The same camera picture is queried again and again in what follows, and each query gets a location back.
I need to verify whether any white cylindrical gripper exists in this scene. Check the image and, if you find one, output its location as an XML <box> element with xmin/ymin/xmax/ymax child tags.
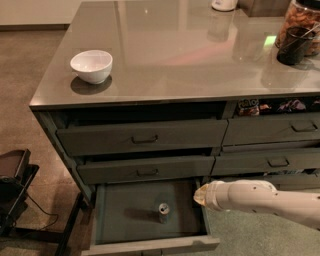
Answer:
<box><xmin>193</xmin><ymin>181</ymin><xmax>232</xmax><ymax>211</ymax></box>

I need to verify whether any silver redbull can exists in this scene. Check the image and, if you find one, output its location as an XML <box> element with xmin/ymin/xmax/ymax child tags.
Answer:
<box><xmin>158</xmin><ymin>203</ymin><xmax>170</xmax><ymax>224</ymax></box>

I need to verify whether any grey middle left drawer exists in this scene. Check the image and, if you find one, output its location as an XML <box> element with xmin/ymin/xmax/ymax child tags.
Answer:
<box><xmin>77</xmin><ymin>156</ymin><xmax>215</xmax><ymax>184</ymax></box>

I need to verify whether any grey open bottom drawer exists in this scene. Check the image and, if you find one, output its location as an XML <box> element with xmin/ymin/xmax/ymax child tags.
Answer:
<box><xmin>81</xmin><ymin>179</ymin><xmax>220</xmax><ymax>256</ymax></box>

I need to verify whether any grey middle right drawer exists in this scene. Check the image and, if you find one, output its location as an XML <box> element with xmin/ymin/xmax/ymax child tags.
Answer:
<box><xmin>212</xmin><ymin>148</ymin><xmax>320</xmax><ymax>176</ymax></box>

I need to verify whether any snack bag in drawer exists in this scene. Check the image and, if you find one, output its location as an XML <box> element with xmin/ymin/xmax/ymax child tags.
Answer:
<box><xmin>238</xmin><ymin>99</ymin><xmax>259</xmax><ymax>116</ymax></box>

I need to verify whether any grey bottom right drawer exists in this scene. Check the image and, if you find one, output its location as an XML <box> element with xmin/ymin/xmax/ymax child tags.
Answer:
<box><xmin>201</xmin><ymin>174</ymin><xmax>320</xmax><ymax>202</ymax></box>

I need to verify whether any grey cabinet with counter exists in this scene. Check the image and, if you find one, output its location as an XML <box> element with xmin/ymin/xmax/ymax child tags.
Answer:
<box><xmin>30</xmin><ymin>0</ymin><xmax>320</xmax><ymax>198</ymax></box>

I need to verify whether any grey top right drawer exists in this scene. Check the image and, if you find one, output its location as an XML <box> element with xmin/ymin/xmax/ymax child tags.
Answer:
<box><xmin>223</xmin><ymin>113</ymin><xmax>320</xmax><ymax>146</ymax></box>

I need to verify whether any grey top left drawer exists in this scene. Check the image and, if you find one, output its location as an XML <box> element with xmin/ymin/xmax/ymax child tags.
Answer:
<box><xmin>56</xmin><ymin>119</ymin><xmax>227</xmax><ymax>156</ymax></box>

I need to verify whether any white container on counter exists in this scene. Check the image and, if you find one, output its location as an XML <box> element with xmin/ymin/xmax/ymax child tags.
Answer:
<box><xmin>211</xmin><ymin>0</ymin><xmax>238</xmax><ymax>12</ymax></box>

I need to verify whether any dark box on counter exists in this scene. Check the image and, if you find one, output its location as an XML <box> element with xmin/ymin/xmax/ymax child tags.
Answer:
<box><xmin>238</xmin><ymin>0</ymin><xmax>291</xmax><ymax>17</ymax></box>

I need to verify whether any white ceramic bowl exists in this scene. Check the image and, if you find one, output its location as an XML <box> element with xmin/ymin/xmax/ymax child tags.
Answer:
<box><xmin>70</xmin><ymin>50</ymin><xmax>113</xmax><ymax>84</ymax></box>

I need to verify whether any glass jar of snacks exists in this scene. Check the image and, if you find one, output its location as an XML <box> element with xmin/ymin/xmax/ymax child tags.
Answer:
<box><xmin>275</xmin><ymin>0</ymin><xmax>320</xmax><ymax>56</ymax></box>

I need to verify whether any black cable on floor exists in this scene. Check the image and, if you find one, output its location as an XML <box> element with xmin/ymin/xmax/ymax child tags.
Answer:
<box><xmin>6</xmin><ymin>193</ymin><xmax>60</xmax><ymax>239</ymax></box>

